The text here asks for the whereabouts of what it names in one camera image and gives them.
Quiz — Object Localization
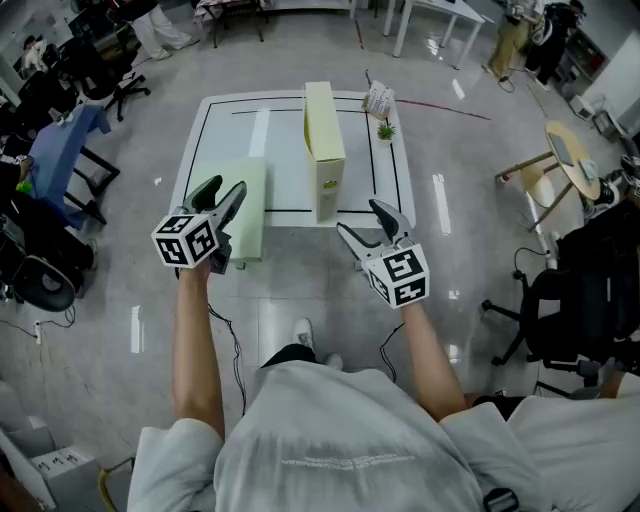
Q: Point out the blue table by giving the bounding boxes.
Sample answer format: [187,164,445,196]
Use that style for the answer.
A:
[27,104,121,231]

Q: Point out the person's right forearm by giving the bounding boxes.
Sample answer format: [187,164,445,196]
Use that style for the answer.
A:
[399,299,469,424]

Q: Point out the person's left forearm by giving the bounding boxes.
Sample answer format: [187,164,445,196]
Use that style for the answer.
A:
[171,262,226,441]

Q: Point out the white cardboard box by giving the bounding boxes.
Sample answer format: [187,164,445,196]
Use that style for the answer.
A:
[0,384,101,512]

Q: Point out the round wooden table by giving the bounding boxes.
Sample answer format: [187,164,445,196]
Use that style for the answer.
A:
[494,119,601,232]

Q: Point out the black round stool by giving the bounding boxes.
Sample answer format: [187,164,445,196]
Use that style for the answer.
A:
[12,254,77,314]

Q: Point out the black office chair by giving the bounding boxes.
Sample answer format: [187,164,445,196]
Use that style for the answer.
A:
[482,199,640,397]

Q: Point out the person's grey shirt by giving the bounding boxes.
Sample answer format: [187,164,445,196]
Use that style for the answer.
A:
[127,362,551,512]

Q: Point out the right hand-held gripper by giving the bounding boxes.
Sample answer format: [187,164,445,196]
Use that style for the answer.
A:
[335,198,431,310]

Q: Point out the person's left shoe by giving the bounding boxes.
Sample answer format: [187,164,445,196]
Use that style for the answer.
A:
[292,317,315,349]

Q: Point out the dark tablet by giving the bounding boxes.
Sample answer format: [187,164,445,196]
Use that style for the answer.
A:
[548,132,576,166]

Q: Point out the person's black shorts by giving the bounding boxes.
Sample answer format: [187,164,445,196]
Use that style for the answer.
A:
[259,343,317,370]

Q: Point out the black strap buckle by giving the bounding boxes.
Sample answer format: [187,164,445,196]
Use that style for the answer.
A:
[482,487,521,512]

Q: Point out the small white card holder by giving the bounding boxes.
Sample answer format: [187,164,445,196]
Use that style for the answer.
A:
[362,79,396,121]

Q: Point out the white power adapter block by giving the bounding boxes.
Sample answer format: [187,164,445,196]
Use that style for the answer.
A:
[569,94,596,120]

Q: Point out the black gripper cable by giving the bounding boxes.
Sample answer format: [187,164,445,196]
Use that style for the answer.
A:
[379,322,406,384]
[207,302,249,416]

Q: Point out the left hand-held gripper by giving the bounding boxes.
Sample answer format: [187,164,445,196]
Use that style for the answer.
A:
[151,174,248,275]

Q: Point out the table with patterned cloth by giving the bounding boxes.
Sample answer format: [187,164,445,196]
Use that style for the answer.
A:
[192,0,266,49]

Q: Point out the pale yellow box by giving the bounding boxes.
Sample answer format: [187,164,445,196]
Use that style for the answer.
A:
[303,81,347,225]

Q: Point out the black swivel chair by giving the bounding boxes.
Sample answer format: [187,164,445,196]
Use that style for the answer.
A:
[74,29,151,122]

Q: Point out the white rectangular table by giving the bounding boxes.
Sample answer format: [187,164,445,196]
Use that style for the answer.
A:
[382,0,487,70]

